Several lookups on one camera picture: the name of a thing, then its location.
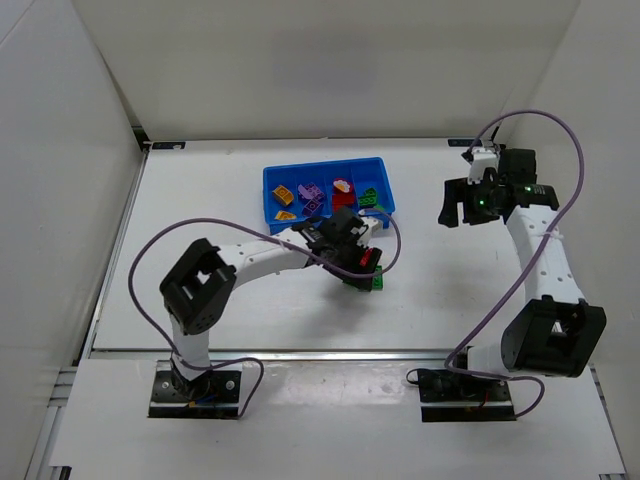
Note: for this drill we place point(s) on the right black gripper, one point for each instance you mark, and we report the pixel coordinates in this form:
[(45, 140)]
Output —
[(463, 198)]

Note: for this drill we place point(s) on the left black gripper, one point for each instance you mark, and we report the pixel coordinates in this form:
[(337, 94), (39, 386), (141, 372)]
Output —
[(354, 261)]

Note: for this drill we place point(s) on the purple lego brick studs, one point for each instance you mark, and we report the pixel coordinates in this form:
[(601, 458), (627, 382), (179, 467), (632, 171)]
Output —
[(313, 208)]

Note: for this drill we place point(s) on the red oval lego brick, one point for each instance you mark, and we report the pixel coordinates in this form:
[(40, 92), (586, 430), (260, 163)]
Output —
[(342, 186)]

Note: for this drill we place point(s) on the yellow lego brick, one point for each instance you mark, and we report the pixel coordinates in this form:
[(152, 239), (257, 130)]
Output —
[(283, 196), (283, 215)]

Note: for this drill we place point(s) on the red small lego brick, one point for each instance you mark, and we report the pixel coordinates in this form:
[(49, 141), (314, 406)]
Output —
[(366, 258)]

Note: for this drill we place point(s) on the green lego brick bottom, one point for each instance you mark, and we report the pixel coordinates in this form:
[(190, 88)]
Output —
[(368, 199)]

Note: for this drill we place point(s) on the red long lego brick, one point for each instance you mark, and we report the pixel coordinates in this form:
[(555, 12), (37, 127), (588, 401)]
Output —
[(351, 198)]

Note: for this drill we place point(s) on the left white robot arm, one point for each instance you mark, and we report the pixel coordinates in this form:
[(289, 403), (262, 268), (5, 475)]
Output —
[(198, 287)]

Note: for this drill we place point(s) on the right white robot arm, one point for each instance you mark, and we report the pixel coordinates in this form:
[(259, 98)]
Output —
[(556, 331)]

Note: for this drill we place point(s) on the right blue table label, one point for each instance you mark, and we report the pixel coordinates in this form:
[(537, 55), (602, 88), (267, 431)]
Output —
[(459, 143)]

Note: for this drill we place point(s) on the blue table label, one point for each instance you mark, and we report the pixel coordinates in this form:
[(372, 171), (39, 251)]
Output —
[(166, 145), (459, 143)]

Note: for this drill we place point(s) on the blue divided plastic bin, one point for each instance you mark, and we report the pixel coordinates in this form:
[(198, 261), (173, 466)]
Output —
[(362, 173)]

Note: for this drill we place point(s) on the left blue table label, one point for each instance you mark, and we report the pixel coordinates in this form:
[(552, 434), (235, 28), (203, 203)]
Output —
[(166, 145)]

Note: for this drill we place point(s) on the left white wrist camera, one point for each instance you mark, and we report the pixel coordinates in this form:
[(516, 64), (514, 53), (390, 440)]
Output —
[(371, 225)]

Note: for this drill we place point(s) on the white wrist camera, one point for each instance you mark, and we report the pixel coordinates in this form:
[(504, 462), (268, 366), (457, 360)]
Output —
[(480, 158), (371, 225)]

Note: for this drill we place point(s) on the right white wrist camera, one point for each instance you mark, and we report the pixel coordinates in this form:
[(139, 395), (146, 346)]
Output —
[(480, 158)]

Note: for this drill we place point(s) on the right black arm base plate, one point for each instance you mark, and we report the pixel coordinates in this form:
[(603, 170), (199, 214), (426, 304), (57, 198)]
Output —
[(446, 397)]

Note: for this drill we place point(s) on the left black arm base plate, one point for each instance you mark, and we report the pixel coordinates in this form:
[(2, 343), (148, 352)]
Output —
[(215, 395)]

